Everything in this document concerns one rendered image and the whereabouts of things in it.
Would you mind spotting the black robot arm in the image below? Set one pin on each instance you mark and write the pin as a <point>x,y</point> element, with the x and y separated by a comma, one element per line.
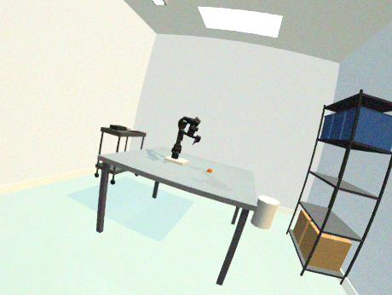
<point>182,125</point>

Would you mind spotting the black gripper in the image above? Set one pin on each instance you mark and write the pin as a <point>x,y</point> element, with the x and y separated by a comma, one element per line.
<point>190,134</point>

